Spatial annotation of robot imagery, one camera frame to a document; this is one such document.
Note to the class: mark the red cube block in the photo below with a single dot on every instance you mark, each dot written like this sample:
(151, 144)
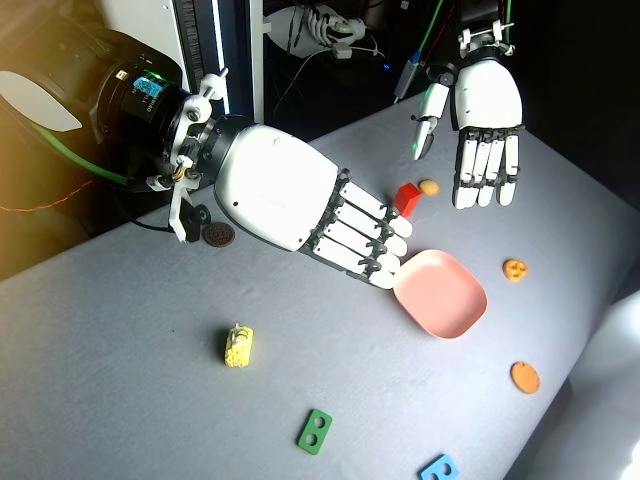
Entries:
(407, 197)

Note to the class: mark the green two-hole block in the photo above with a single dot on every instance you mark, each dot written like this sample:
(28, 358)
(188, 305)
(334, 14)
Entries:
(315, 432)

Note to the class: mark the white spare robot hand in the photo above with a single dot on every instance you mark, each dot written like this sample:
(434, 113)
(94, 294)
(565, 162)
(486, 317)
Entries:
(295, 30)

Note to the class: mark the pink plastic bowl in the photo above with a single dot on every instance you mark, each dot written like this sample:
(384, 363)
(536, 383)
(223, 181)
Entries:
(440, 295)

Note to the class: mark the blue block with holes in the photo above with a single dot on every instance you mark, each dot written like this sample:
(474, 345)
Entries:
(439, 470)

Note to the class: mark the dark chocolate toy cookie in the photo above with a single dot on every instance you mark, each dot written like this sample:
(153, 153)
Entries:
(218, 235)

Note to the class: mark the small white adapter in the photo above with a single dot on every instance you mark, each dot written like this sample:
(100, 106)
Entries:
(342, 51)

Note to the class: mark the small tan toy cookie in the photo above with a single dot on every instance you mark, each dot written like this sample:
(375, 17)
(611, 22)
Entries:
(429, 187)

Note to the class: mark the yellow toy corn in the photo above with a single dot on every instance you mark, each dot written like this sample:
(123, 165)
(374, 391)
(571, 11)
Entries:
(239, 347)

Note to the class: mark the white column with black strip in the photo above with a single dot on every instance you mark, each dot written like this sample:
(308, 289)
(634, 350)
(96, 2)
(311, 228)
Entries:
(145, 25)

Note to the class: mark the grey table cloth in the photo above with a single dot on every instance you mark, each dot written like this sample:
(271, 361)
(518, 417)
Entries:
(150, 400)

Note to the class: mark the orange pretzel toy cookie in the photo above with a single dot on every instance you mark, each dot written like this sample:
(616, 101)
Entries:
(515, 270)

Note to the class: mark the orange round toy cookie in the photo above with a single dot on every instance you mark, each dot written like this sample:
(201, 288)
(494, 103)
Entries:
(525, 377)

